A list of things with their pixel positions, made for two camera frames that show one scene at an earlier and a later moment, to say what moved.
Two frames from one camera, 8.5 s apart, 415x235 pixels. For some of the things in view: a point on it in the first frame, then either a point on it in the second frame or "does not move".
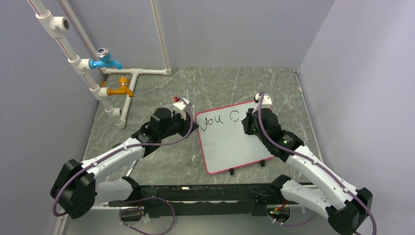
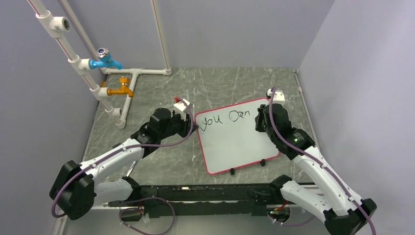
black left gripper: (186, 125) does not move
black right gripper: (247, 121) → (259, 127)
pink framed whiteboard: (224, 145) does not move
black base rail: (195, 199) does not move
